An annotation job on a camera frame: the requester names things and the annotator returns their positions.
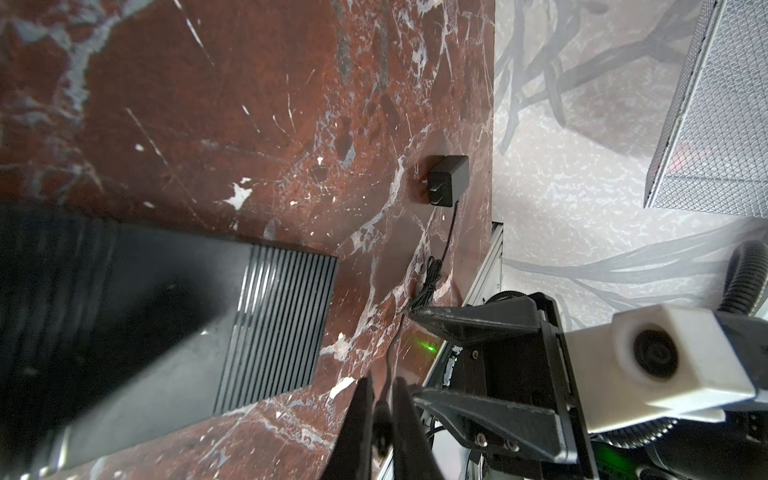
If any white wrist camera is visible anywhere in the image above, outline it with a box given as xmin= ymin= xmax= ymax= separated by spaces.
xmin=565 ymin=304 xmax=767 ymax=434

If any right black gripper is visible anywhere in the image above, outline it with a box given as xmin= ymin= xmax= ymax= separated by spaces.
xmin=409 ymin=292 xmax=599 ymax=479

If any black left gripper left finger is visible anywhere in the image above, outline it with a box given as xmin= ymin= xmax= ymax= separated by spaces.
xmin=321 ymin=376 xmax=375 ymax=480

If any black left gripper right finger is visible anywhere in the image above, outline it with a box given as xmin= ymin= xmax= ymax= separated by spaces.
xmin=392 ymin=377 xmax=443 ymax=479

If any black ribbed router box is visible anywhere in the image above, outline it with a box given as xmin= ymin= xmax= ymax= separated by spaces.
xmin=1 ymin=204 xmax=339 ymax=479

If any white wire mesh basket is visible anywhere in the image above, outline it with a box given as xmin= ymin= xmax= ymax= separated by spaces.
xmin=644 ymin=1 xmax=767 ymax=218

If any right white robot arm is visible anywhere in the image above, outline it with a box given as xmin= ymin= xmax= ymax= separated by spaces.
xmin=412 ymin=241 xmax=767 ymax=479

